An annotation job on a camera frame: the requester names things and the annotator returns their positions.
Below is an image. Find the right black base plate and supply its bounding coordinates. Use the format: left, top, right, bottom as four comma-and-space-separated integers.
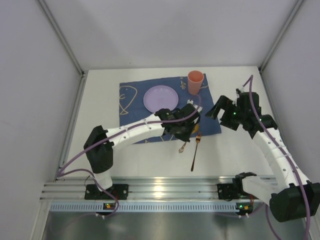
217, 183, 250, 201

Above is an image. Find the aluminium frame post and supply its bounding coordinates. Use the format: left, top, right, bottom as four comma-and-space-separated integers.
35, 0, 85, 77
258, 0, 307, 73

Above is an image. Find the orange plastic cup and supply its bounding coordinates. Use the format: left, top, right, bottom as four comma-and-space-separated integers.
187, 70, 204, 95

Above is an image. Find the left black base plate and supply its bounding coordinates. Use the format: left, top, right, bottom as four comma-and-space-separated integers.
84, 183, 129, 201

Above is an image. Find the aluminium mounting rail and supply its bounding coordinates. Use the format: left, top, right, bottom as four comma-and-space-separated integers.
39, 174, 286, 202

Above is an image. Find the perforated cable duct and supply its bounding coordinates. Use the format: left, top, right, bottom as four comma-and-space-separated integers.
50, 202, 251, 213

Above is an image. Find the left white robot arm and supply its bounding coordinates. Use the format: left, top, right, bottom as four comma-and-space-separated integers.
83, 102, 203, 191

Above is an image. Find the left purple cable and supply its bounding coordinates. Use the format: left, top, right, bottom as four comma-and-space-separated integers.
57, 94, 203, 219

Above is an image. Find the copper fork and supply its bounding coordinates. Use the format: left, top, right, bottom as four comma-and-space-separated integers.
190, 132, 202, 172

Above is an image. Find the gold spoon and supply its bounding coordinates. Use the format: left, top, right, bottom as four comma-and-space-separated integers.
178, 123, 199, 154

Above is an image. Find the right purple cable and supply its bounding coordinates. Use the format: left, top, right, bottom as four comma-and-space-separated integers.
243, 74, 316, 240

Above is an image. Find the blue cloth placemat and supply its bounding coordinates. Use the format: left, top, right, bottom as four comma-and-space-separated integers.
119, 75, 222, 136

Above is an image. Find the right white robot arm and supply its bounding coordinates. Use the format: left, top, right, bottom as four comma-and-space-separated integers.
206, 92, 320, 223

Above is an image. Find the left aluminium frame post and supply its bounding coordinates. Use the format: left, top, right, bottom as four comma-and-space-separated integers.
35, 0, 85, 77

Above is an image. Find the right aluminium frame post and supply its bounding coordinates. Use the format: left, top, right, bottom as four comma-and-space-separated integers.
258, 0, 307, 73

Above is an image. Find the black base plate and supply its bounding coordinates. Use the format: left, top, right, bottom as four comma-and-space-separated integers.
84, 183, 129, 201
217, 183, 250, 201

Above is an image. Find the purple plastic plate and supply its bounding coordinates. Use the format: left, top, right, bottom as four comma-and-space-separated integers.
143, 85, 179, 113

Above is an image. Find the purple cable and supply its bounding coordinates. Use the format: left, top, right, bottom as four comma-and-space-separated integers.
243, 74, 316, 240
57, 94, 203, 219

